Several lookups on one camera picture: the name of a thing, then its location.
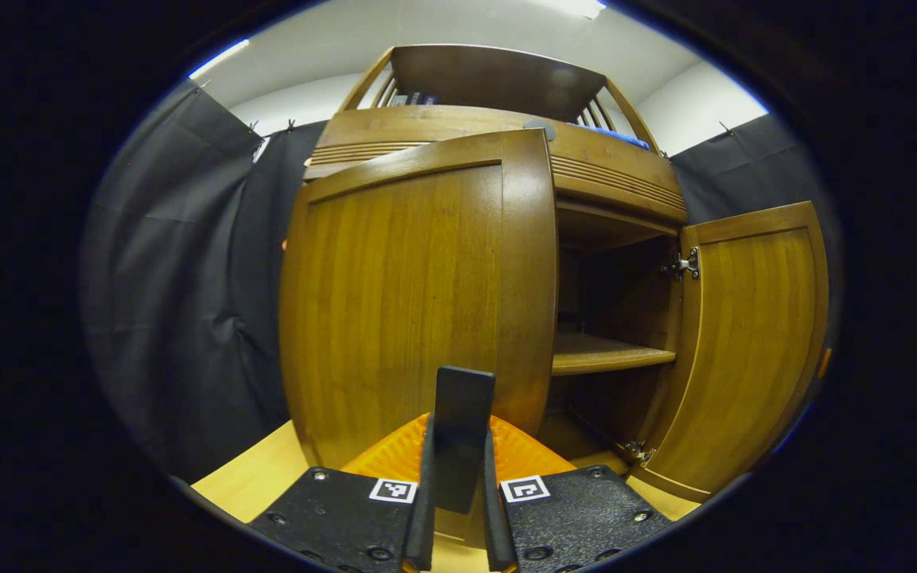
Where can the wooden cabinet inner shelf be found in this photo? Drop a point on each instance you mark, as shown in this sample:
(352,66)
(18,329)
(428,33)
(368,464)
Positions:
(602,354)

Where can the row of dark books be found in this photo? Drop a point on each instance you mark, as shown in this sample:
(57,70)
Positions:
(417,99)

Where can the wooden grooved drawer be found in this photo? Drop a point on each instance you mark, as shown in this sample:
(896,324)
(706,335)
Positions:
(610,171)

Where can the wooden shoe cabinet door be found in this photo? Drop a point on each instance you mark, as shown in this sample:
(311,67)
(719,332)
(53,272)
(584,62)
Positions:
(745,350)
(403,302)

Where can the black backdrop cloth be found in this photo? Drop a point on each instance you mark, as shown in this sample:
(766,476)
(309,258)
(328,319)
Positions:
(172,278)

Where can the wooden double-door shoe cabinet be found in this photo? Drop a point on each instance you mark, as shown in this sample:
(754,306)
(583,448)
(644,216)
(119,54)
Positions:
(498,76)

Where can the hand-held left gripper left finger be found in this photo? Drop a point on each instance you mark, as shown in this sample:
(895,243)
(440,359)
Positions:
(425,517)

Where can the metal cabinet door hinge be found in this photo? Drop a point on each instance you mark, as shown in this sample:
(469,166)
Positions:
(685,264)
(638,452)

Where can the blue folded towel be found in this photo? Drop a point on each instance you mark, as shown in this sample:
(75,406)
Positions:
(618,137)

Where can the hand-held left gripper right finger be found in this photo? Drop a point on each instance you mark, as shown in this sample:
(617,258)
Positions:
(497,525)

